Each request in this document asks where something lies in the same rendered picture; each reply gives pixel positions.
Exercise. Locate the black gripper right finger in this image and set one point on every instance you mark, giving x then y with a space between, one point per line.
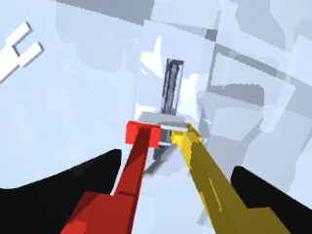
256 193

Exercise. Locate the grey rod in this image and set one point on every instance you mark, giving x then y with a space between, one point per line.
170 91

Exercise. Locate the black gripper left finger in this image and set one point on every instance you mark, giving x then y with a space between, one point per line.
43 207

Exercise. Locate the white forked bar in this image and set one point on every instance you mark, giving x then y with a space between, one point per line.
10 58

